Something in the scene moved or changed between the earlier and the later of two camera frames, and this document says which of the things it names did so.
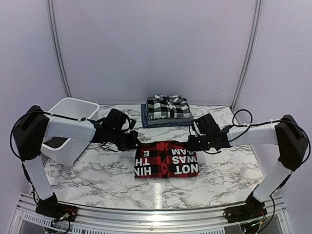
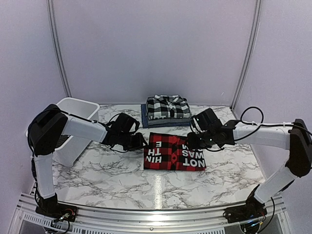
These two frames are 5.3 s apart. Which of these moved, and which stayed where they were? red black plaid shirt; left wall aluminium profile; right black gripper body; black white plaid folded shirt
Moved: red black plaid shirt
Stayed: right black gripper body; black white plaid folded shirt; left wall aluminium profile
